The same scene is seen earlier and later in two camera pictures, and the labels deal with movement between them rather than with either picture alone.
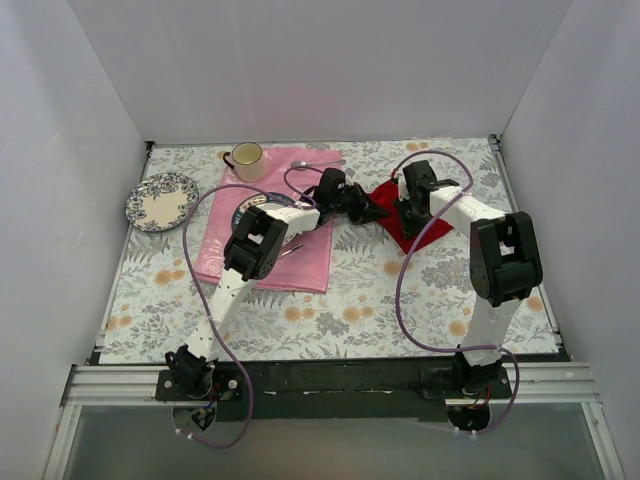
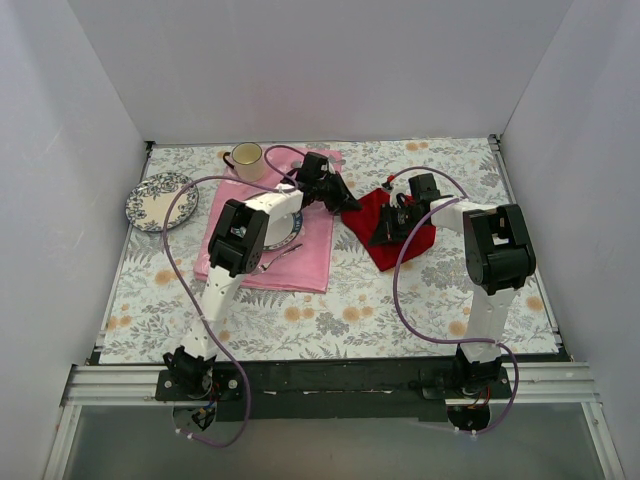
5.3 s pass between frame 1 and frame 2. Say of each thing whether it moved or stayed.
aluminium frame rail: stayed
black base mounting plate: stayed
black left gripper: moved
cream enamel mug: stayed
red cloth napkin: moved
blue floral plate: stayed
